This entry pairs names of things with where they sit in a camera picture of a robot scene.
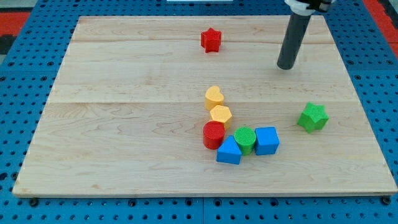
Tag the yellow hexagon block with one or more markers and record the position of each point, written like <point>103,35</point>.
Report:
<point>221,114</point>

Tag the green star block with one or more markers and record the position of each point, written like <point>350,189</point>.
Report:
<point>313,117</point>

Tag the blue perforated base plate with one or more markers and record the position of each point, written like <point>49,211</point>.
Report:
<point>30,67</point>

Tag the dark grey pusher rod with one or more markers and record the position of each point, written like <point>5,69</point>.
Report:
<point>293,38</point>

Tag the blue cube block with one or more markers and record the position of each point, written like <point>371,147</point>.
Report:
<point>267,141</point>

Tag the red cylinder block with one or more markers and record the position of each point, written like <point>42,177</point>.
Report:
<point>213,134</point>

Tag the green cylinder block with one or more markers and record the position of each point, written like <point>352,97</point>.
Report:
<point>245,138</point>

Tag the yellow heart block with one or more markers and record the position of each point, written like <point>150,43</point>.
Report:
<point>213,97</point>

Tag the white rod mount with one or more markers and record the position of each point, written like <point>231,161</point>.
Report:
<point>308,7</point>

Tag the red star block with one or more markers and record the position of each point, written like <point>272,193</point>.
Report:
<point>211,40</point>

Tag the blue triangle block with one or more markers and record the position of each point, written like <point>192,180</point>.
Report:
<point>229,152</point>

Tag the wooden board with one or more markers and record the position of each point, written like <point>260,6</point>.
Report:
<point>125,115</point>

